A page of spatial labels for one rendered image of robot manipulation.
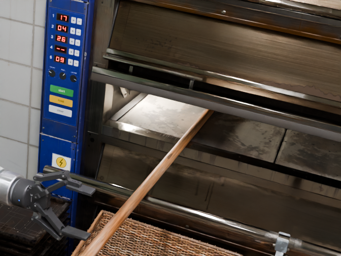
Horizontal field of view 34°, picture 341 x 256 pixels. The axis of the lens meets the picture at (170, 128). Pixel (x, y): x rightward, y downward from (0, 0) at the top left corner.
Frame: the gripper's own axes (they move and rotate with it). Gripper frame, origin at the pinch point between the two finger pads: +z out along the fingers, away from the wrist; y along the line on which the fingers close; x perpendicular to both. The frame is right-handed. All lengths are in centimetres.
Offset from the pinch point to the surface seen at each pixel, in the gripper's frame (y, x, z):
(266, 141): 0, -78, 33
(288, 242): 1, -18, 50
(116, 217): -2.0, 0.0, 8.3
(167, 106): 0, -86, -9
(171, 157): -2.2, -39.6, 9.0
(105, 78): -21.9, -40.0, -16.1
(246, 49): -37, -56, 23
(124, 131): 1, -55, -14
